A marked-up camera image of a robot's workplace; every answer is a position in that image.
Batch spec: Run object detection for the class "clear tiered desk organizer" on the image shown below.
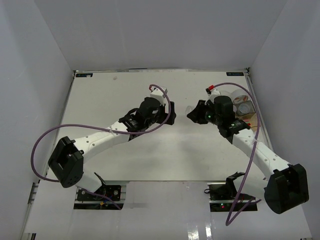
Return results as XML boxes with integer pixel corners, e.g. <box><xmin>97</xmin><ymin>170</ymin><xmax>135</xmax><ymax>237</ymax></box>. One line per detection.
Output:
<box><xmin>231</xmin><ymin>88</ymin><xmax>258</xmax><ymax>131</ymax></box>

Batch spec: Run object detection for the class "small clear tape roll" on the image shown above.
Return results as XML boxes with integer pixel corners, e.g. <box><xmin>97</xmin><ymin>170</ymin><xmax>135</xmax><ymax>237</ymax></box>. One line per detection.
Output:
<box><xmin>185</xmin><ymin>105</ymin><xmax>195</xmax><ymax>115</ymax></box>

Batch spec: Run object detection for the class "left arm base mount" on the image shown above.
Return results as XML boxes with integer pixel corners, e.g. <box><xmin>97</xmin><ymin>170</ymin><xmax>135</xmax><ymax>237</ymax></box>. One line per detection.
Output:
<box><xmin>73</xmin><ymin>184</ymin><xmax>126</xmax><ymax>211</ymax></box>

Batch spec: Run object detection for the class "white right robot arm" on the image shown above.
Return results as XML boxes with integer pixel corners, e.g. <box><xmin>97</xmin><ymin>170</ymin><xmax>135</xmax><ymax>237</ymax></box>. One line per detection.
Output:
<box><xmin>186</xmin><ymin>95</ymin><xmax>309</xmax><ymax>214</ymax></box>

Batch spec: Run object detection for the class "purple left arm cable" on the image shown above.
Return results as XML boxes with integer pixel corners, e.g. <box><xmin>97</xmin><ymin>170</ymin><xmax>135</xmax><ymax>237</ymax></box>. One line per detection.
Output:
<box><xmin>30</xmin><ymin>84</ymin><xmax>172</xmax><ymax>181</ymax></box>

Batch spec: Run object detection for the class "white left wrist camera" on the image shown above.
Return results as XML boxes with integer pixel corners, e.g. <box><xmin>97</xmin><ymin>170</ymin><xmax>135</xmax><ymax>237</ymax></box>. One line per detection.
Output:
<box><xmin>149</xmin><ymin>85</ymin><xmax>168</xmax><ymax>106</ymax></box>

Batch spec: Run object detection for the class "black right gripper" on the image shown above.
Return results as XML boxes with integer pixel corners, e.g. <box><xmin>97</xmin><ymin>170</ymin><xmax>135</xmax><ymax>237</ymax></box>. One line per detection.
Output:
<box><xmin>187</xmin><ymin>100</ymin><xmax>222</xmax><ymax>126</ymax></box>

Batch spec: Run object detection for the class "blue label sticker right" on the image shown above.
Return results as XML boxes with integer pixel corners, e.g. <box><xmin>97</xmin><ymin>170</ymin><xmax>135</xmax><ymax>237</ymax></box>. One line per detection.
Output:
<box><xmin>226</xmin><ymin>72</ymin><xmax>244</xmax><ymax>77</ymax></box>

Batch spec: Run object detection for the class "large clear tape roll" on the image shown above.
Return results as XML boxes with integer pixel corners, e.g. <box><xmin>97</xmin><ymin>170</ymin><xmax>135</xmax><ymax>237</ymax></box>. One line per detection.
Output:
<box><xmin>229</xmin><ymin>88</ymin><xmax>251</xmax><ymax>105</ymax></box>

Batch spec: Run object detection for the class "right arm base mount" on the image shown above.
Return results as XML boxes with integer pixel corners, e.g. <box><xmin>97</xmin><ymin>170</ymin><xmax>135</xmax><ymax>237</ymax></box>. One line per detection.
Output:
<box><xmin>203</xmin><ymin>181</ymin><xmax>258</xmax><ymax>213</ymax></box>

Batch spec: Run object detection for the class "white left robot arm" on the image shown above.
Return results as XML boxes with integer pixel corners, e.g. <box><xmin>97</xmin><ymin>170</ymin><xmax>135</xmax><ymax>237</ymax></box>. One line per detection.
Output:
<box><xmin>48</xmin><ymin>96</ymin><xmax>176</xmax><ymax>200</ymax></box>

